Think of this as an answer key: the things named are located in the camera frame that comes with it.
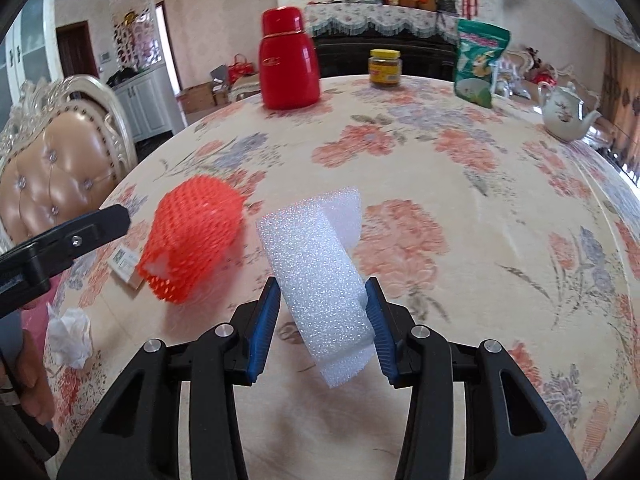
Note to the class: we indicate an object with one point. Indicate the long white foam block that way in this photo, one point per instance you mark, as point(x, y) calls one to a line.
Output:
point(310, 280)

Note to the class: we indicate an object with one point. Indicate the yellow lid glass jar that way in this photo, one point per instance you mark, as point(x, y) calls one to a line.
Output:
point(385, 70)

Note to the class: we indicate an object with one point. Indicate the orange foam fruit net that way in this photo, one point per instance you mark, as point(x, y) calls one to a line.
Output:
point(190, 240)

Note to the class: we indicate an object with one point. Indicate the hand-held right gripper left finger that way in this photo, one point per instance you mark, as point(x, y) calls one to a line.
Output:
point(262, 330)

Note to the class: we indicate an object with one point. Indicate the dark wooden piano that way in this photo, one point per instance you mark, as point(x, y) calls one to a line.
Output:
point(350, 57)

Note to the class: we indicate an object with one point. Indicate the small cardboard box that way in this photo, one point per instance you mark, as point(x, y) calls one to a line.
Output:
point(125, 265)

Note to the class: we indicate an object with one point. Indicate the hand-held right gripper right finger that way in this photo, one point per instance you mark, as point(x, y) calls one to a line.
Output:
point(380, 330)

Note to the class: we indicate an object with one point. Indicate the red gift bag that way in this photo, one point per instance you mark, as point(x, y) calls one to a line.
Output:
point(241, 67)

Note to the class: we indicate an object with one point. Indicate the beige tufted leather chair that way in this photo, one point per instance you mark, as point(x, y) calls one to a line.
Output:
point(65, 160)

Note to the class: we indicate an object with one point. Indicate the person's left hand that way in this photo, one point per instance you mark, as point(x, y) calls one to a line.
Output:
point(37, 385)

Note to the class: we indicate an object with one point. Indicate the brown patterned curtain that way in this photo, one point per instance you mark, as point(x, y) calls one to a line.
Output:
point(622, 85)

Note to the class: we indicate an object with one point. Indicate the white cabinet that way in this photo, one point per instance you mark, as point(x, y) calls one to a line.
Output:
point(142, 105)

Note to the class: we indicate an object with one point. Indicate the brown cardboard carton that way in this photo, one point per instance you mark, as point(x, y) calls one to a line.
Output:
point(196, 97)

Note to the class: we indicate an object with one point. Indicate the green snack bag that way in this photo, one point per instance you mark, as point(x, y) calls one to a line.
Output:
point(480, 65)

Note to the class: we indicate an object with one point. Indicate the brown wooden door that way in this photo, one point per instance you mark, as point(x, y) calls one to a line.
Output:
point(77, 52)

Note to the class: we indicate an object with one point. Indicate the crumpled white tissue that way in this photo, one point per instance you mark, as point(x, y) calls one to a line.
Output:
point(70, 337)

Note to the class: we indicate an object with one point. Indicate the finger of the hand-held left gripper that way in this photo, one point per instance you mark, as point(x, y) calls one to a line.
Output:
point(85, 235)

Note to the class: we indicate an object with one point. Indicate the floral lace cover cloth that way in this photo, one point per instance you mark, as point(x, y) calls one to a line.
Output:
point(360, 15)

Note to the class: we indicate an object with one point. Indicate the red thermos flask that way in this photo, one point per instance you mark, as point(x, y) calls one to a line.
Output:
point(289, 60)

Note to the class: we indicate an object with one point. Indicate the white ceramic teapot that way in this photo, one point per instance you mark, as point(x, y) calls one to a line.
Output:
point(565, 112)

